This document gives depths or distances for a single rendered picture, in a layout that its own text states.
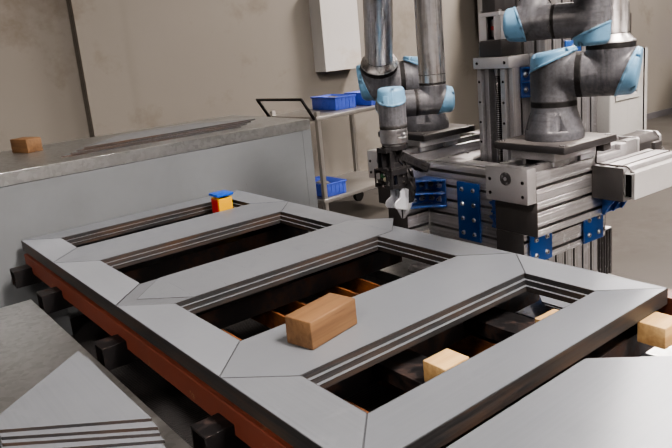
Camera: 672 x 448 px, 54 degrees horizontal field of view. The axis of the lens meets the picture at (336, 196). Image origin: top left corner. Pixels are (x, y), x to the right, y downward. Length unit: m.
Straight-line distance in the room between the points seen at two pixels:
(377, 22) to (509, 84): 0.42
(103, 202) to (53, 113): 2.57
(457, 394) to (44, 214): 1.56
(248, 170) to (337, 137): 3.33
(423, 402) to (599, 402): 0.23
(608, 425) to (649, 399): 0.09
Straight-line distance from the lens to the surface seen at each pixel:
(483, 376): 1.02
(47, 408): 1.25
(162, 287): 1.52
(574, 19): 1.51
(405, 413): 0.93
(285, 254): 1.62
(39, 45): 4.80
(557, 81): 1.77
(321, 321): 1.12
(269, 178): 2.55
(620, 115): 2.25
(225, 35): 5.24
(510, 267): 1.44
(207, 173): 2.41
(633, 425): 0.93
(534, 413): 0.93
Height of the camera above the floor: 1.34
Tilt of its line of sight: 13 degrees down
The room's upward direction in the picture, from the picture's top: 5 degrees counter-clockwise
